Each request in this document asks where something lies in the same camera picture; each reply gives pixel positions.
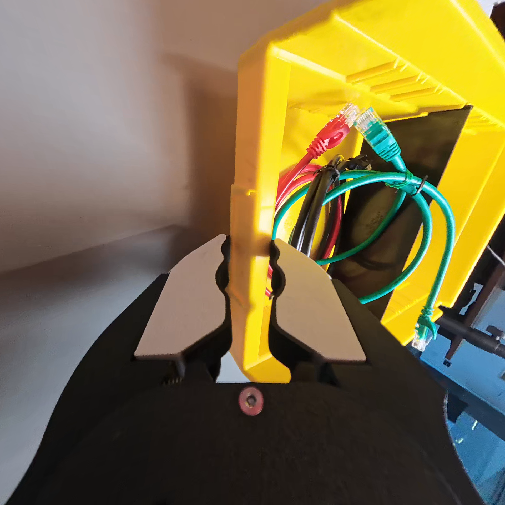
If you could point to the black bin divider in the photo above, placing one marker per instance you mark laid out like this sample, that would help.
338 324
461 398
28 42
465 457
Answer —
426 157

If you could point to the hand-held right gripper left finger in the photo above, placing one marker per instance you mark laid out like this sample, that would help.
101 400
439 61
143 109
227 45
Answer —
185 307

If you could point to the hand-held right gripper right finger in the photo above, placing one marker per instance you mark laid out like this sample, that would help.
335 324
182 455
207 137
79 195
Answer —
315 315

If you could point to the yellow plastic bin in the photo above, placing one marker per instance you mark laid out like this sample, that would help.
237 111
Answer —
260 118

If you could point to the black metal bar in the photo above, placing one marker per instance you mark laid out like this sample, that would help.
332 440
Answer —
473 335

